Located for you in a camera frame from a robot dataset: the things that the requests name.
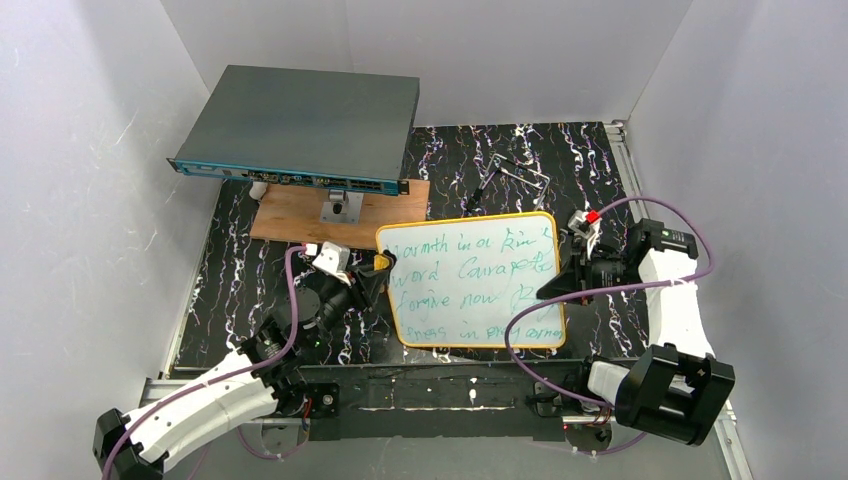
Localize yellow black eraser pad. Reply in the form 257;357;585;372
373;252;394;271

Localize yellow-framed whiteboard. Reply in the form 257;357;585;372
376;211;566;349

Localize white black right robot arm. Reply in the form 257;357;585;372
537;211;735;446

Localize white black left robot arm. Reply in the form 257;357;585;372
93;266;391;479

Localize plywood board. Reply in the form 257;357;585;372
250;179;430;250

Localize green white cylinder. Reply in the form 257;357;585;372
248;181;268;202

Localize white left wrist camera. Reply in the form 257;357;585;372
304;241;350;278

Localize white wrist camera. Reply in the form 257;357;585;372
567;210;600;249
304;241;350;278

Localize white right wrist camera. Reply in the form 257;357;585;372
567;210;600;249

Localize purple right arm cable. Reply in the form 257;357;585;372
503;195;715;458

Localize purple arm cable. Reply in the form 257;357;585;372
503;195;715;458
99;245;313;480

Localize grey metal stand bracket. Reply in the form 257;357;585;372
320;190;364;224

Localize black grey wire stripper pliers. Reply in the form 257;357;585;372
464;153;552;214

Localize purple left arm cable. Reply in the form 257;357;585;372
99;245;313;480

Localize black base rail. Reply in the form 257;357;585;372
265;359;626;441

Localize grey blue network switch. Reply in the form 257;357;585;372
168;65;420;196

